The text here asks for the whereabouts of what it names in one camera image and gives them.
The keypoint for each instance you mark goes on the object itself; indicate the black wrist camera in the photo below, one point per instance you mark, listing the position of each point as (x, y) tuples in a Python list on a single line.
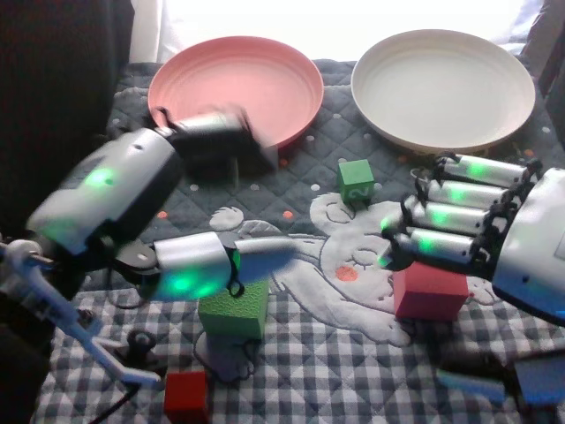
[(140, 346)]

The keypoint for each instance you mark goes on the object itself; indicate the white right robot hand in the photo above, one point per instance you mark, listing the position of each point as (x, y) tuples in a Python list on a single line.
[(534, 247)]

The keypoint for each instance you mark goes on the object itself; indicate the small green number cube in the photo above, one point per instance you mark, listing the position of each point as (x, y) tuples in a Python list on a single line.
[(355, 181)]

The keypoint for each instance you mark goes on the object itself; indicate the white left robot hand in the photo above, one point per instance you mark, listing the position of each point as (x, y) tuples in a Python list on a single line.
[(115, 185)]

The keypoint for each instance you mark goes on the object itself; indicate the black cloth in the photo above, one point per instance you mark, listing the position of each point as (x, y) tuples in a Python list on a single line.
[(53, 79)]

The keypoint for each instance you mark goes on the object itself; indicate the white plate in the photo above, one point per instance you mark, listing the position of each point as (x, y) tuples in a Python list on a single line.
[(441, 93)]

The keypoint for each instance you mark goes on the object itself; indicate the pink plate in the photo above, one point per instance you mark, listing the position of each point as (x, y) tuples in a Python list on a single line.
[(247, 84)]

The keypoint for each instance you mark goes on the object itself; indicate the small red letter cube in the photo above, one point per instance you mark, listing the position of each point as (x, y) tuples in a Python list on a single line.
[(185, 397)]

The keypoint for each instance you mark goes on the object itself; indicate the large pink-red block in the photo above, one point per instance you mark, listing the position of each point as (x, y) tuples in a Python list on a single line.
[(430, 296)]

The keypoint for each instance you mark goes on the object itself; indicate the large green block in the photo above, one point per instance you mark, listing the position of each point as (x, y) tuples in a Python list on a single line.
[(234, 313)]

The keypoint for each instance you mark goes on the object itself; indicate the white camera bracket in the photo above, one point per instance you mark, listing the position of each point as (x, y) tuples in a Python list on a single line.
[(66, 320)]

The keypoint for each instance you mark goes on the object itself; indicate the grey quilt with bear print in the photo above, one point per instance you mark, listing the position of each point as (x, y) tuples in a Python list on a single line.
[(335, 353)]

